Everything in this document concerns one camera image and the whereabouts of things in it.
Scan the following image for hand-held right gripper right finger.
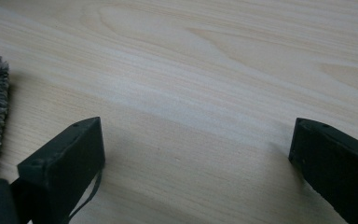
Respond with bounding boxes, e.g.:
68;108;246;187
288;117;358;224

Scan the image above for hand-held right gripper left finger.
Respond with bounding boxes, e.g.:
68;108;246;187
17;116;106;224

